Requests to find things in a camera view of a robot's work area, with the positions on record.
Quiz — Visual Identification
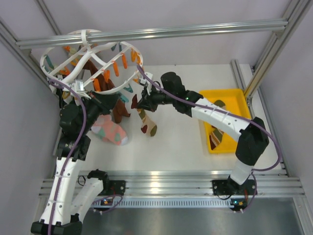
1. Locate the yellow plastic bin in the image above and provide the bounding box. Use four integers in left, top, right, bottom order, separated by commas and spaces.
200, 89, 251, 154

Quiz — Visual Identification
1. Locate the brown sock on hanger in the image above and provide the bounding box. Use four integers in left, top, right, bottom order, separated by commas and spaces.
83, 60, 131, 124

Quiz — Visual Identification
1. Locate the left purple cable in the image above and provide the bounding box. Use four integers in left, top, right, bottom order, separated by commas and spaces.
48, 78, 124, 235

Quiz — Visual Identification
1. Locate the white round clip hanger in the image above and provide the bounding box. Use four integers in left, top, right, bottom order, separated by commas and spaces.
40, 29, 143, 98

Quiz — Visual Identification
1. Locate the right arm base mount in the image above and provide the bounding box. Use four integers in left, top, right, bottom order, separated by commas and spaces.
212, 178, 257, 197

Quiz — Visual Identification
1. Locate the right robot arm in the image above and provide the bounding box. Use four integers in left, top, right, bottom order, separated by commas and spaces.
134, 67, 269, 195

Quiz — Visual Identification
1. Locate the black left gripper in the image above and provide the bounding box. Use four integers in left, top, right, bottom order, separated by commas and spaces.
79, 89, 120, 133

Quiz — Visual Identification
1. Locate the purple cable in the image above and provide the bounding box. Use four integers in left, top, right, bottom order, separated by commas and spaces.
48, 78, 124, 235
136, 64, 283, 213

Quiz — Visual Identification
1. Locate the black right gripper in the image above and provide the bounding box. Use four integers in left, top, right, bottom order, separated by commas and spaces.
136, 84, 176, 113

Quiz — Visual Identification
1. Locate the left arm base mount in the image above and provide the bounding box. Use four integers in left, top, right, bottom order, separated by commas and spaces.
107, 180, 126, 196

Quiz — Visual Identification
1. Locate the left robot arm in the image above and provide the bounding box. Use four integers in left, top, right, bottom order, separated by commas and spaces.
31, 91, 119, 235

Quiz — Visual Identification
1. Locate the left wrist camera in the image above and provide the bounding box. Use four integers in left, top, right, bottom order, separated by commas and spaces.
63, 80, 90, 99

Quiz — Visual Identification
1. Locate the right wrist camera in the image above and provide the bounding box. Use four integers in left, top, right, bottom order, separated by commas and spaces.
138, 72, 153, 86

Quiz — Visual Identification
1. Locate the pink patterned sock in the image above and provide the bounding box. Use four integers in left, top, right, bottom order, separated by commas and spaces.
91, 115, 128, 146

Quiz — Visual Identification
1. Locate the tan brown sock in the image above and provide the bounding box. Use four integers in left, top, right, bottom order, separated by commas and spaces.
131, 94, 157, 137

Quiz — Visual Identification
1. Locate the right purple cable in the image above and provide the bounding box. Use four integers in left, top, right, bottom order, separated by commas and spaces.
136, 64, 283, 213

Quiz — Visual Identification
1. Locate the aluminium top rail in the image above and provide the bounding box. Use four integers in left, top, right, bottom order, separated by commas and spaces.
16, 19, 288, 49

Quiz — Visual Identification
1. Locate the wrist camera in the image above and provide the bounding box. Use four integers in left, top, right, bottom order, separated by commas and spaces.
63, 80, 90, 99
138, 72, 153, 86

